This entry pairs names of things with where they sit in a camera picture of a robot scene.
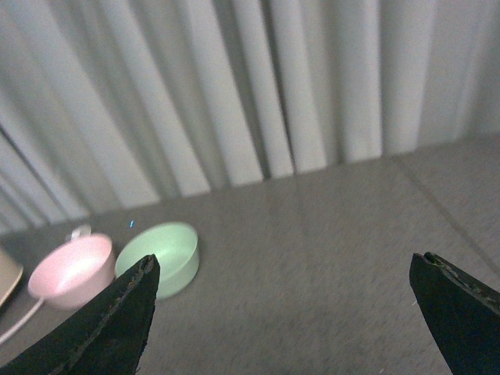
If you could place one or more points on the cream toaster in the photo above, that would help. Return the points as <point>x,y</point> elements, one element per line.
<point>10,275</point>

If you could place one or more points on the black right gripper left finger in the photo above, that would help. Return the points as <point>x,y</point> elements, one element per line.
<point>106,336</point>

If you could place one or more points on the grey curtain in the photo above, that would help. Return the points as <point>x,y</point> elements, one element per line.
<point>110,105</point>

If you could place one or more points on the green bowl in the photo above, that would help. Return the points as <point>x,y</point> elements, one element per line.
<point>175,245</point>

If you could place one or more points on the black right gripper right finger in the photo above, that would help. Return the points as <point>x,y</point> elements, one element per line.
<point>461,312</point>

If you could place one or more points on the pink bowl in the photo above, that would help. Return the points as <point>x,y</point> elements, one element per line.
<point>74,273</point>

